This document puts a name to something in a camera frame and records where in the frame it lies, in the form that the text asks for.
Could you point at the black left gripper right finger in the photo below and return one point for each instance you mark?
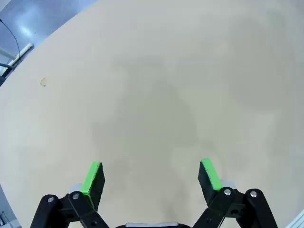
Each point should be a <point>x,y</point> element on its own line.
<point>206,187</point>

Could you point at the white aluminium rail frame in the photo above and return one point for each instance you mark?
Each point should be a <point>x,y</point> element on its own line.
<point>298,222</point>

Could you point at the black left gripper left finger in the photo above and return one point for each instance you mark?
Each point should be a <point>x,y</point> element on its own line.
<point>95,187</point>

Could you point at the white power strip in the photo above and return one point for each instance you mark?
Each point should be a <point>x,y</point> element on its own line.
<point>25,51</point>

